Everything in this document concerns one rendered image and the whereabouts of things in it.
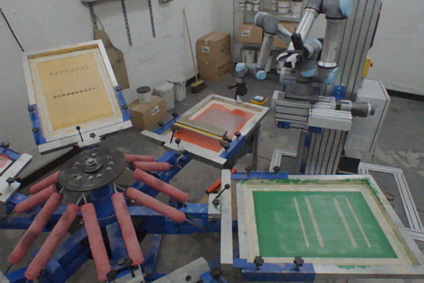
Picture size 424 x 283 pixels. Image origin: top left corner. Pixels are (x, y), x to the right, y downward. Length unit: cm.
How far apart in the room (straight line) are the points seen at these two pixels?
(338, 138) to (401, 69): 306
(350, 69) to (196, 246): 184
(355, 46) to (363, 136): 68
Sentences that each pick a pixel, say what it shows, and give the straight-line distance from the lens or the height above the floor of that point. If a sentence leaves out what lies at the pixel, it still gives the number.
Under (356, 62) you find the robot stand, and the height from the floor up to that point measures 146.
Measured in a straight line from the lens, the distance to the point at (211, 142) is 197.
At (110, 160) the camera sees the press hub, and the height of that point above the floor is 131.
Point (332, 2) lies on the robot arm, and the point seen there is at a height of 186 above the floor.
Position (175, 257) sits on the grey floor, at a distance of 252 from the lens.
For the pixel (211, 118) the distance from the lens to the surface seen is 224.
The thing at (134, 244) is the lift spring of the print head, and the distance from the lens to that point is 122.
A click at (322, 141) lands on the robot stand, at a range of 240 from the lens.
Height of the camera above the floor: 211
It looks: 32 degrees down
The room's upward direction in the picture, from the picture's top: 3 degrees counter-clockwise
